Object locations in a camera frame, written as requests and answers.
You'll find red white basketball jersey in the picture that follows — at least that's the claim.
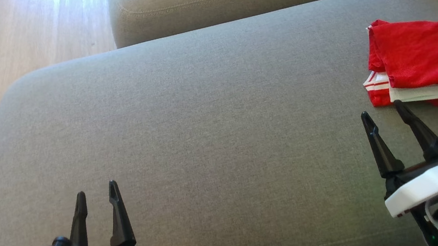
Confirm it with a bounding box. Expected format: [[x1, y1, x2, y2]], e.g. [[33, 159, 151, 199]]
[[353, 9, 438, 112]]

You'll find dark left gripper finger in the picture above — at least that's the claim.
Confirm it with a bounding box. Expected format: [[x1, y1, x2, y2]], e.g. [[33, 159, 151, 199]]
[[99, 178, 138, 246], [62, 190, 94, 246]]

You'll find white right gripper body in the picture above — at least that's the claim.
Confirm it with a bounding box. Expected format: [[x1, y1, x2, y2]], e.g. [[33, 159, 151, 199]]
[[378, 161, 438, 246]]

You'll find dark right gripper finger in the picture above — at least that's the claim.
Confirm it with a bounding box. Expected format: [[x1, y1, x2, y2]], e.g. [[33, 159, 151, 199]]
[[359, 106, 407, 181], [393, 94, 438, 164]]

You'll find large grey sofa ottoman cushion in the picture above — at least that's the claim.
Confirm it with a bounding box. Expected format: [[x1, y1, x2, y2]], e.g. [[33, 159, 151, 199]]
[[0, 0, 438, 246]]

